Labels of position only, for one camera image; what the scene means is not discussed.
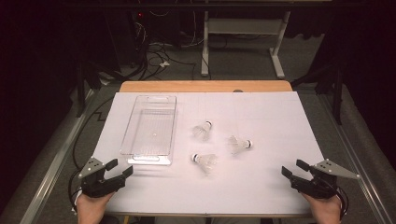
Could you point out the white shuttlecock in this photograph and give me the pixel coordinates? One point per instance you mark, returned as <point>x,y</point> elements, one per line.
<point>203,129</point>
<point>206,161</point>
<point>239,144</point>

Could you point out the person's right hand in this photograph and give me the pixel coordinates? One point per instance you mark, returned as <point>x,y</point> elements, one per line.
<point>327,210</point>

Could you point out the white plug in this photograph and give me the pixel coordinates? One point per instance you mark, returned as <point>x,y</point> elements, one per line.
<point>164,64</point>

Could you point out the clear plastic tray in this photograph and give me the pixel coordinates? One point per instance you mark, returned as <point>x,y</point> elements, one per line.
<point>149,124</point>

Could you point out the person's left hand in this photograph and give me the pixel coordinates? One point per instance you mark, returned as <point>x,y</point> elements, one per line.
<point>91,210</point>

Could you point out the white table mat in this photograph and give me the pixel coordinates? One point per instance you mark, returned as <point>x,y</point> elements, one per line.
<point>202,193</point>

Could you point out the white metal desk frame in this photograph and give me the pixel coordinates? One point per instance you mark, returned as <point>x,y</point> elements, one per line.
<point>243,26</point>

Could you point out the aluminium floor rail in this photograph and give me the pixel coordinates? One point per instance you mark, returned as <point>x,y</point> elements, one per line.
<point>358,174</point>
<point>53,168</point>

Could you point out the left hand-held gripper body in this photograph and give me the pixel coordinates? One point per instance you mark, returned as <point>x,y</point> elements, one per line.
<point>99,186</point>

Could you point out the dark round table grommet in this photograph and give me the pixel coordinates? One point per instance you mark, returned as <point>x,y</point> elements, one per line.
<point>238,90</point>

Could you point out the black metal stand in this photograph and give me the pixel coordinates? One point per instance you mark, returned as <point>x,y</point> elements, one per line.
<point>81,90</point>
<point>336,93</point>

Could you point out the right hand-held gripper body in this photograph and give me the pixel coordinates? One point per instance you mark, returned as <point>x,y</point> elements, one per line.
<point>320,186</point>

